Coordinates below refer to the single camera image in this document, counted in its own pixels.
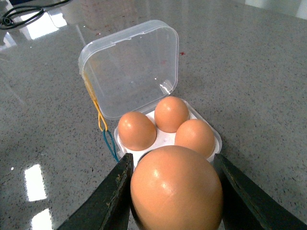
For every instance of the yellow rubber band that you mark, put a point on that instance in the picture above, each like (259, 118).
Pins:
(101, 120)

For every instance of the blue rubber band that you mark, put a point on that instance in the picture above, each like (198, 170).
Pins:
(109, 140)

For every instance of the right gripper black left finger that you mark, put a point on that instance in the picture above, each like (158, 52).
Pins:
(108, 207)

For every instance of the clear plastic egg box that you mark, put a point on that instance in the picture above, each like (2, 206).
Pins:
(132, 70)

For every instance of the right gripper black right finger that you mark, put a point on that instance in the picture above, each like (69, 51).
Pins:
(247, 206)

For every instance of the brown egg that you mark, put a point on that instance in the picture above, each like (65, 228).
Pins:
(170, 113)
(175, 188)
(136, 131)
(196, 135)

